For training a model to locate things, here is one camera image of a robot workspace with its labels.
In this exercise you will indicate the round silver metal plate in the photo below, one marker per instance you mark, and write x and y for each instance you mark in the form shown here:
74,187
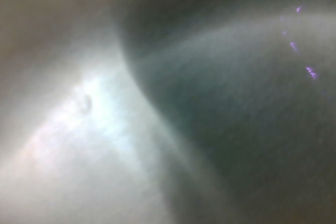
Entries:
167,111

